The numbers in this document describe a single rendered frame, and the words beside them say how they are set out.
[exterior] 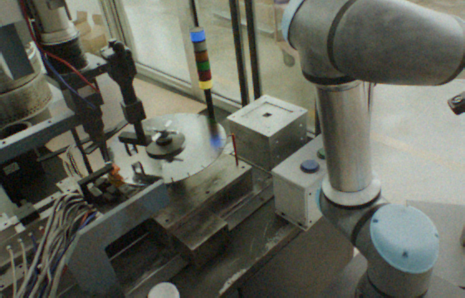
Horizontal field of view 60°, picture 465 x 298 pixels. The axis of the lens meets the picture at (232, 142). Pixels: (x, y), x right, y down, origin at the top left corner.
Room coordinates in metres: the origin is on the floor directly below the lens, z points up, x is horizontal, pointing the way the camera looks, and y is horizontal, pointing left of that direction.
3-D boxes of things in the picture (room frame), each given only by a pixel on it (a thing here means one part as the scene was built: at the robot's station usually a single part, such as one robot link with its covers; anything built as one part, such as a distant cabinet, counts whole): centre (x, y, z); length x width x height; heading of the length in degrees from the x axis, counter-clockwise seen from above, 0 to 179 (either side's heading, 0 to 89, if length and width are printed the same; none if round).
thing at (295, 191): (0.84, -0.23, 0.82); 0.28 x 0.11 x 0.15; 129
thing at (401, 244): (0.49, -0.28, 0.91); 0.13 x 0.12 x 0.14; 21
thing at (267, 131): (1.07, -0.12, 0.82); 0.18 x 0.18 x 0.15; 39
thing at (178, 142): (0.91, 0.18, 0.96); 0.11 x 0.11 x 0.03
